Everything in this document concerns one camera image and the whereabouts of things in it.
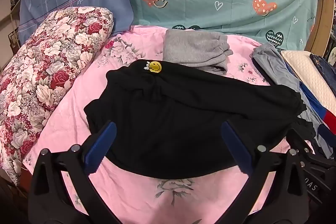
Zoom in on folded grey pants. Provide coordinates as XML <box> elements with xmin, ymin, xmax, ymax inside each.
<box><xmin>162</xmin><ymin>29</ymin><xmax>234</xmax><ymax>76</ymax></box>

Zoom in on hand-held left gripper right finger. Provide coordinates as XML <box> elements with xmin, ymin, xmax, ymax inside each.
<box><xmin>220</xmin><ymin>120</ymin><xmax>311</xmax><ymax>224</ymax></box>

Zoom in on grey-blue pants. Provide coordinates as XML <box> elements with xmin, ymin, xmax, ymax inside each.
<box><xmin>251</xmin><ymin>42</ymin><xmax>336</xmax><ymax>159</ymax></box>

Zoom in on black pants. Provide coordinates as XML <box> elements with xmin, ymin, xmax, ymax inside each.
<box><xmin>83</xmin><ymin>59</ymin><xmax>317</xmax><ymax>179</ymax></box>

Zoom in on white quilted pillow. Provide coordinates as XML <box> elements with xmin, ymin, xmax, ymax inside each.
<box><xmin>281</xmin><ymin>50</ymin><xmax>336</xmax><ymax>114</ymax></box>

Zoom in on wooden bed frame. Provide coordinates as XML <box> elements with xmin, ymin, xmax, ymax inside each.
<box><xmin>306</xmin><ymin>0</ymin><xmax>336</xmax><ymax>56</ymax></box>

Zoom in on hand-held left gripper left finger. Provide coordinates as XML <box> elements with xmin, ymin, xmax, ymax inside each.
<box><xmin>28</xmin><ymin>121</ymin><xmax>124</xmax><ymax>224</ymax></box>

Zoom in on blue denim jeans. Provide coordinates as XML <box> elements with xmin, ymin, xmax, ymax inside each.
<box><xmin>309</xmin><ymin>53</ymin><xmax>336</xmax><ymax>93</ymax></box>

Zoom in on blue and red garment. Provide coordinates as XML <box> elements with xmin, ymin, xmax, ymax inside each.
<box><xmin>286</xmin><ymin>64</ymin><xmax>336</xmax><ymax>151</ymax></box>

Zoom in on floral red white pillow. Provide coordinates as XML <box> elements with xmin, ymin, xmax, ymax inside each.
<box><xmin>0</xmin><ymin>6</ymin><xmax>114</xmax><ymax>186</ymax></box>

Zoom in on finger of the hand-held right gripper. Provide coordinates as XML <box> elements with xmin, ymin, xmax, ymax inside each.
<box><xmin>287</xmin><ymin>129</ymin><xmax>315</xmax><ymax>159</ymax></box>

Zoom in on pink floral bed sheet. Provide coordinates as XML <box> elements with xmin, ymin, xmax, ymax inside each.
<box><xmin>25</xmin><ymin>25</ymin><xmax>315</xmax><ymax>224</ymax></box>

